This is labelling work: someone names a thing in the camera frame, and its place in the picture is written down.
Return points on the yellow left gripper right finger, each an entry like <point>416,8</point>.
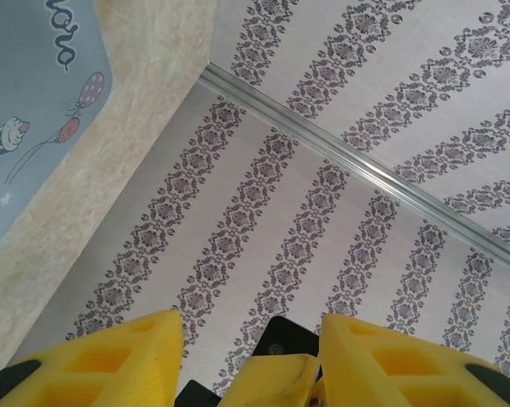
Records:
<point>399,373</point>

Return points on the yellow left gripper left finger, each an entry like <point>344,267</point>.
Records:
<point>110,373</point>

